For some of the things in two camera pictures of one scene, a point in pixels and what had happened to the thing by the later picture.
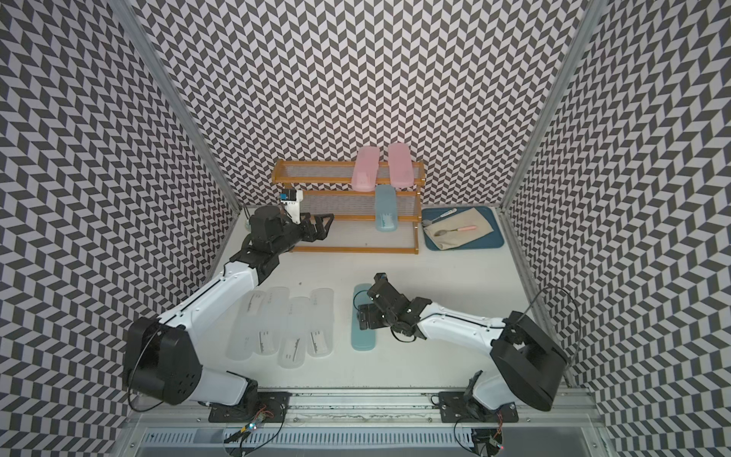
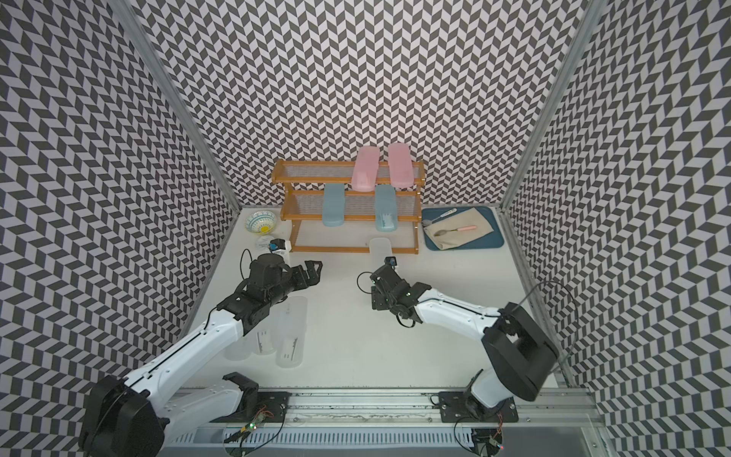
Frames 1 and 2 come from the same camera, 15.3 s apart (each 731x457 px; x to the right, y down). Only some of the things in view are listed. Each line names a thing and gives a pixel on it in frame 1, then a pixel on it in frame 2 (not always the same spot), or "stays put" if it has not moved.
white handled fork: (428, 222) stays put
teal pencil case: (385, 210) stays put
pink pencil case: (365, 169) stays put
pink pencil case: (401, 166) stays put
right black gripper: (372, 317) → (378, 299)
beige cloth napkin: (463, 219) stays put
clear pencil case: (321, 322) → (380, 248)
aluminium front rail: (565, 406) stays put
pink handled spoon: (443, 232) stays put
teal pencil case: (362, 340) → (333, 205)
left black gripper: (312, 235) → (314, 276)
